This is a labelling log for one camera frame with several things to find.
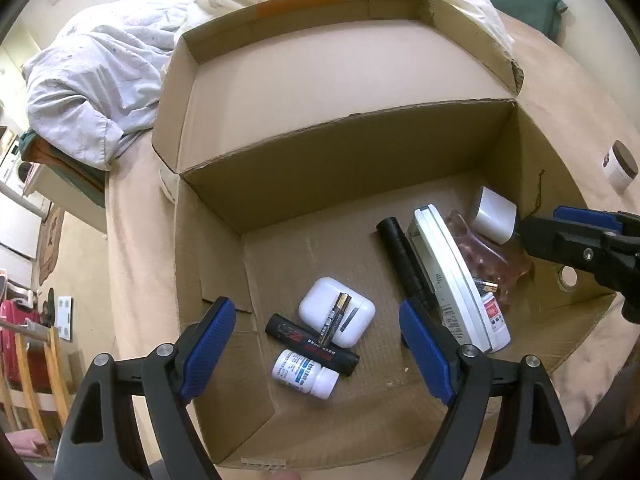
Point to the black flashlight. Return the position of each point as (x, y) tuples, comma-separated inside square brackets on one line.
[(405, 264)]

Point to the white power adapter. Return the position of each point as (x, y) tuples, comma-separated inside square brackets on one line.
[(494, 216)]

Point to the white earbuds case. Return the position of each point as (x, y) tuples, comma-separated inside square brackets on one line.
[(331, 307)]

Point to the white jar brown lid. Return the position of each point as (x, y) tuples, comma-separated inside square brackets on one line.
[(620, 167)]

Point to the white pill bottle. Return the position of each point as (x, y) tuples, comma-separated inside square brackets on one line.
[(304, 375)]

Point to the white grey duvet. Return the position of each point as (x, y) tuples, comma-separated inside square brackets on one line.
[(97, 86)]

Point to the white remote case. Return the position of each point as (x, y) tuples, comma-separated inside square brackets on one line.
[(459, 303)]

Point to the black gold battery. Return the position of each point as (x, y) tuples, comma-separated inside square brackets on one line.
[(334, 319), (485, 287)]

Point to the black red lip balm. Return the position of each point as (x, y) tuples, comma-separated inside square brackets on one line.
[(305, 343)]

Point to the brown cardboard box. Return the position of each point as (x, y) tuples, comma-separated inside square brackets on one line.
[(370, 219)]

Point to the white red small tube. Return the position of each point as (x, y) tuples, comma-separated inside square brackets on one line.
[(500, 335)]

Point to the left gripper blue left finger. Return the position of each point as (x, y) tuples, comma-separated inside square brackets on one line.
[(200, 348)]

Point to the brown patterned rug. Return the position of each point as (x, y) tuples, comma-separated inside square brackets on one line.
[(50, 242)]

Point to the clear pink plastic bag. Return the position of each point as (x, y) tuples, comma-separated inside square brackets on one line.
[(486, 261)]

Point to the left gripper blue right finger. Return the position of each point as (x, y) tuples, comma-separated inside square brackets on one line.
[(433, 348)]

